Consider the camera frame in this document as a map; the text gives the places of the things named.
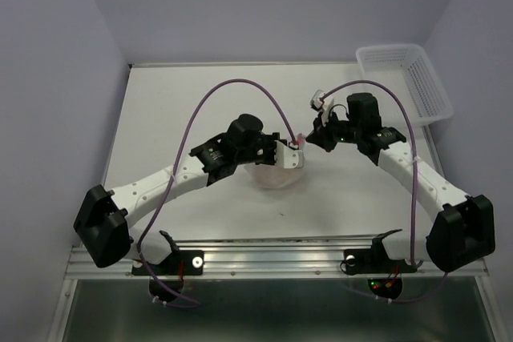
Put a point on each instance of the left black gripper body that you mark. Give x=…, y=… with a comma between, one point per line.
x=261, y=153

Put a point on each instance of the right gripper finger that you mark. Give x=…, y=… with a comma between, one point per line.
x=317, y=136
x=330, y=142

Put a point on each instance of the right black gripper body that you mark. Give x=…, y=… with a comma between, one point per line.
x=349, y=130

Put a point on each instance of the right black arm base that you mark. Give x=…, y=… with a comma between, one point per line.
x=385, y=281

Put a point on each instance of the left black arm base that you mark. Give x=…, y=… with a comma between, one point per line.
x=172, y=270

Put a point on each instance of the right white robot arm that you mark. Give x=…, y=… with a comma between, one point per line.
x=463, y=227

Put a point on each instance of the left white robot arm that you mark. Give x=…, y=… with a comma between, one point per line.
x=106, y=220

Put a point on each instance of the white plastic basket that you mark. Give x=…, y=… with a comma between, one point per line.
x=407, y=71

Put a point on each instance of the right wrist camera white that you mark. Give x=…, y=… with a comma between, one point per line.
x=322, y=104

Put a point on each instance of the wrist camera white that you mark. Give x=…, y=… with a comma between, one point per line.
x=288, y=155
x=322, y=104

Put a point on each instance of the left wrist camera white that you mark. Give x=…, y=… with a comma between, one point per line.
x=288, y=155

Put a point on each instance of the aluminium mounting rail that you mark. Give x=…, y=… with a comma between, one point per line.
x=263, y=260

